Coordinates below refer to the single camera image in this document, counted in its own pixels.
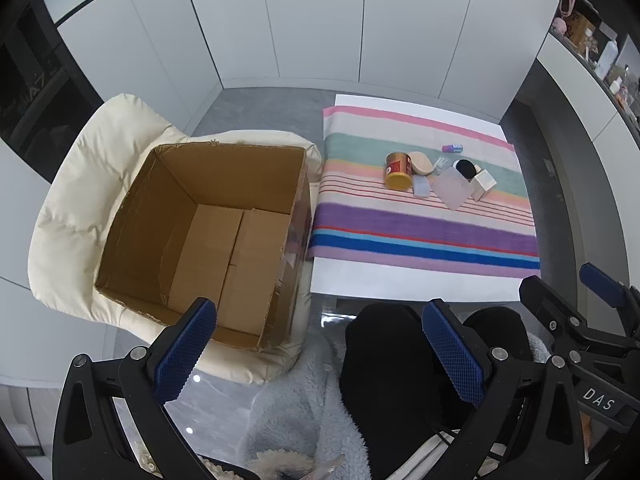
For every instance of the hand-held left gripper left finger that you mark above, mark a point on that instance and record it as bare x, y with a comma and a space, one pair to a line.
185, 355

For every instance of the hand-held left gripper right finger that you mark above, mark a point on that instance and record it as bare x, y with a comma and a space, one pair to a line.
452, 355

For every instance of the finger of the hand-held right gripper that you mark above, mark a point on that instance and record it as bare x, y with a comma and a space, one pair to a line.
600, 280
542, 297

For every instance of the brown cardboard box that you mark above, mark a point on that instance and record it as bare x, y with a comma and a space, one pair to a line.
210, 240

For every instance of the small white carton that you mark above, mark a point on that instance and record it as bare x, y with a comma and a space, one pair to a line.
484, 182

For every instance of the frosted translucent square container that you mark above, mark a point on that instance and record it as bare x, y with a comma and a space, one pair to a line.
452, 190

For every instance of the white jar black lid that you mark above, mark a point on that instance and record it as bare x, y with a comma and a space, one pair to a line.
465, 169

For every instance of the small clear glass bottle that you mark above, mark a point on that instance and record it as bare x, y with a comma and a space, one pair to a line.
440, 164

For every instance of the small purple blue tube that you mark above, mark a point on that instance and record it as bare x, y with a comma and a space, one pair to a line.
451, 148

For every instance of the beige powder puff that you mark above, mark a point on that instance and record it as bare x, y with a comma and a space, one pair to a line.
421, 162

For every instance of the gold can yellow lid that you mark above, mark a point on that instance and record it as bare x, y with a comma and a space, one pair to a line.
398, 170

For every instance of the person's right leg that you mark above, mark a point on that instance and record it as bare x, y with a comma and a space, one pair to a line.
500, 330

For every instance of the person's leg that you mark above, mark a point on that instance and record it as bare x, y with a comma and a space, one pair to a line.
390, 385
500, 330

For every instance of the person's left leg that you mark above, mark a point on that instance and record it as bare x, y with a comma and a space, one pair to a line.
390, 385

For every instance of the grey fleece garment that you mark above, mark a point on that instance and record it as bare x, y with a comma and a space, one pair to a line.
300, 410

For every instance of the striped colourful cloth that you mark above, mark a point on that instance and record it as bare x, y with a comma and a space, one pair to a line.
400, 230

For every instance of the cream padded chair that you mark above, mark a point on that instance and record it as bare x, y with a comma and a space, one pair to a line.
100, 160

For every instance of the white plastic bottle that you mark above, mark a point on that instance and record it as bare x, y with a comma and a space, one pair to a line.
606, 59

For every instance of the brown cardboard packet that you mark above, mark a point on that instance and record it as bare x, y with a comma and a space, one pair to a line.
582, 27

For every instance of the black glass-front cabinet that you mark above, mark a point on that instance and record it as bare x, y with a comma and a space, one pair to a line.
45, 80

